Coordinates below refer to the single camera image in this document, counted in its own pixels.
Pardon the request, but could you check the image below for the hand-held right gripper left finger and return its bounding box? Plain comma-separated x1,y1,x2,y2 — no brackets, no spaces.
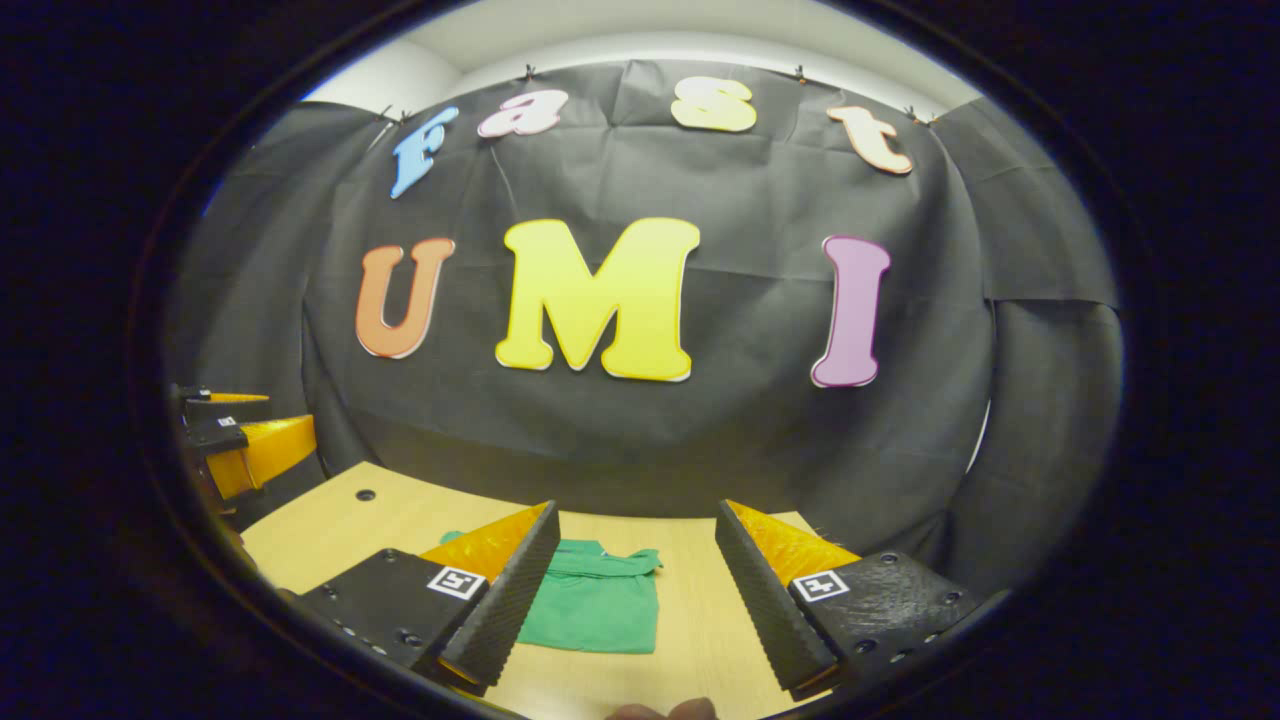
300,500,561,698

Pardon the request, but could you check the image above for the black backdrop cloth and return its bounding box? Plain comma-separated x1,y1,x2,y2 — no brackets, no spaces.
165,60,1123,601

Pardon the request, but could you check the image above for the green T-shirt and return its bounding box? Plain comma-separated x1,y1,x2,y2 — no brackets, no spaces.
440,530,663,656

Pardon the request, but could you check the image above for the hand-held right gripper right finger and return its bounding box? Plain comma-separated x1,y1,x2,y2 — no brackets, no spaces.
716,499,986,701

